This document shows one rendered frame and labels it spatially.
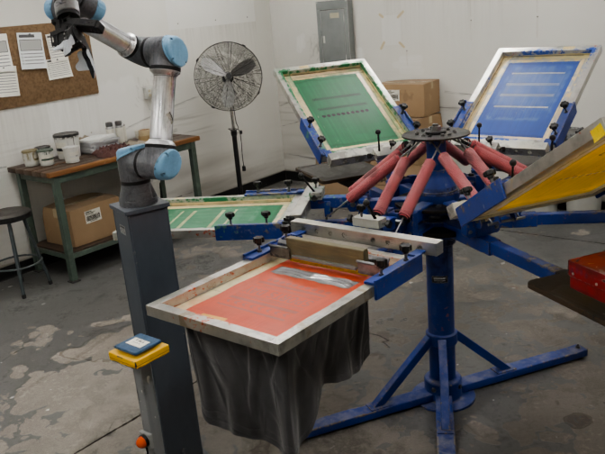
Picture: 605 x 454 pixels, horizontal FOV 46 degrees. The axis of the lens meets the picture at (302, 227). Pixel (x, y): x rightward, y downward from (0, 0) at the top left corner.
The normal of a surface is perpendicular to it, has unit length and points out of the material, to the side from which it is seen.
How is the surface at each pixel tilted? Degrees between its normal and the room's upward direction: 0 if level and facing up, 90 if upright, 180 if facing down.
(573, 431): 0
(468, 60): 90
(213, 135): 90
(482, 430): 0
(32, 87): 90
